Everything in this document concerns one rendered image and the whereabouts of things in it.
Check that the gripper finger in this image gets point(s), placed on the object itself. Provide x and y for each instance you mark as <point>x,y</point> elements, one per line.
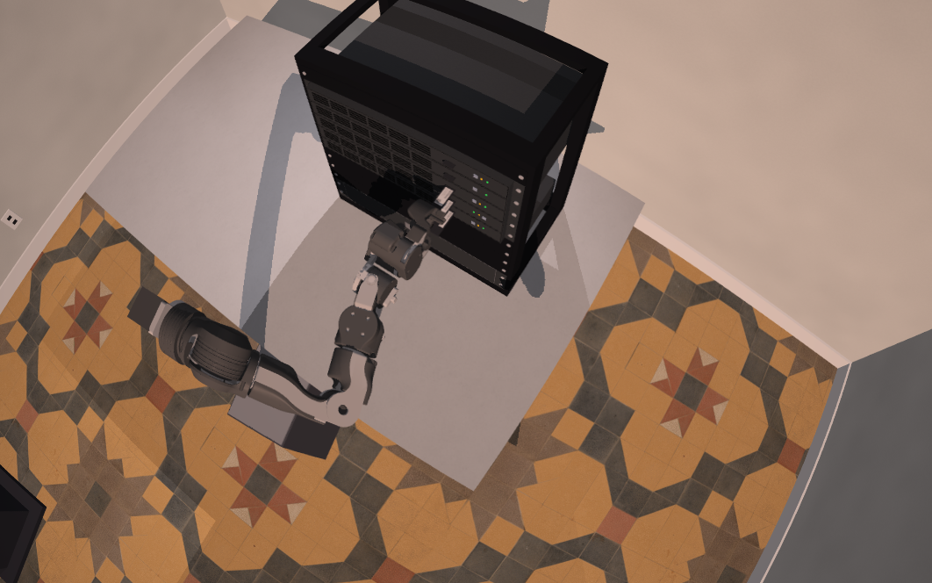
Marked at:
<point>428,241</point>
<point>419,211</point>

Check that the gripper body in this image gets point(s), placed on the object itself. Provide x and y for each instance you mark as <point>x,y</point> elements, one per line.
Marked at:
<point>387,248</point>

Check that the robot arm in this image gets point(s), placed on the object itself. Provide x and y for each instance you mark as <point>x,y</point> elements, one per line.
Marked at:
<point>224,352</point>

